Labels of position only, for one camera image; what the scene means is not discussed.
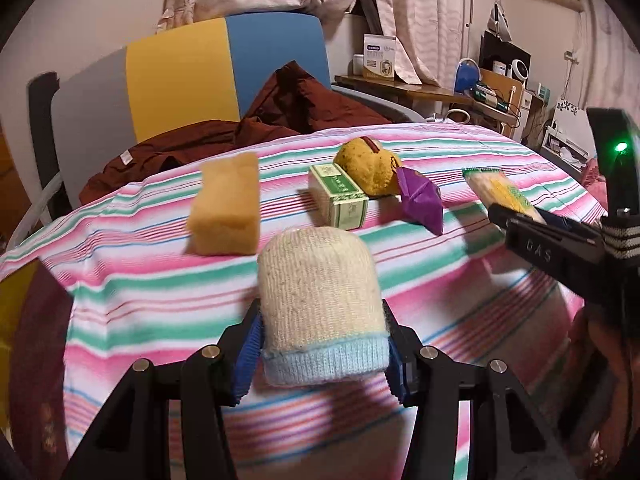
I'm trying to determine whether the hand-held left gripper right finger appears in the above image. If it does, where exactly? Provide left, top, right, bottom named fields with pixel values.
left=381, top=299, right=576, bottom=480

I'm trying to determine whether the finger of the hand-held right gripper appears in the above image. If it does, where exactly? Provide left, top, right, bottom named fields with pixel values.
left=537, top=207, right=603, bottom=241
left=487, top=203, right=608, bottom=286

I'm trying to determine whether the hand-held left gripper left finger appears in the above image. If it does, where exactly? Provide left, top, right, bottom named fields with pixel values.
left=60, top=305, right=266, bottom=480

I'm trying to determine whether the yellow green packet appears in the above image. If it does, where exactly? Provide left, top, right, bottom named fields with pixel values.
left=462, top=167, right=548, bottom=226

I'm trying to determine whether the cream sock with blue cuff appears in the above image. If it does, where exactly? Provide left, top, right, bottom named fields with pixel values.
left=256, top=226, right=391, bottom=387

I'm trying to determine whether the gold tin box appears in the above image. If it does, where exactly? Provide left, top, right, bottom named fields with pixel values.
left=0, top=257, right=76, bottom=471

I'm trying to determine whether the person's right hand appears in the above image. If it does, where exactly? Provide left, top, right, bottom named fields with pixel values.
left=570, top=305, right=640, bottom=480

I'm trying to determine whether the white storage drawer unit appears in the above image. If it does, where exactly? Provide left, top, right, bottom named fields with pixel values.
left=542, top=105, right=596, bottom=171

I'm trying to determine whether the purple packet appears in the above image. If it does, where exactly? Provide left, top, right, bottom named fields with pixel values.
left=395, top=166, right=445, bottom=235

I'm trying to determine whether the striped blanket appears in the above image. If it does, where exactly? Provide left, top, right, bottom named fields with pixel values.
left=0, top=122, right=608, bottom=480

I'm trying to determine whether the yellow sponge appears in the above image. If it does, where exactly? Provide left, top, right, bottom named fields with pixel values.
left=187, top=152, right=262, bottom=257

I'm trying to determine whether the small green box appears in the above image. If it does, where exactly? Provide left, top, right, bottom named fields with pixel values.
left=307, top=163, right=370, bottom=231

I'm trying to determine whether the black monitor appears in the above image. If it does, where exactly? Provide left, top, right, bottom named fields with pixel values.
left=479, top=30, right=532, bottom=81

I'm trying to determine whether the wooden bedside shelf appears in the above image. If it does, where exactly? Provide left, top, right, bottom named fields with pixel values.
left=334, top=74, right=516, bottom=126

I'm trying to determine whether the yellow plush toy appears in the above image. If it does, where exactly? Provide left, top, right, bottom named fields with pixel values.
left=333, top=136, right=403, bottom=196

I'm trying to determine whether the white carton box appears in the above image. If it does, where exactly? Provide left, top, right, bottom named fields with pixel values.
left=362, top=33, right=397, bottom=79

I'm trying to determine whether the dark red garment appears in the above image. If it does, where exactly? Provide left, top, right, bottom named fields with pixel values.
left=79, top=60, right=396, bottom=206

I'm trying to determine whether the white foam tube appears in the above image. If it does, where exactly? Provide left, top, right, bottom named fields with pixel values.
left=5, top=177, right=63, bottom=251

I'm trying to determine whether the black rolled mat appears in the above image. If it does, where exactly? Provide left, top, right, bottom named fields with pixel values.
left=27, top=71, right=73, bottom=223

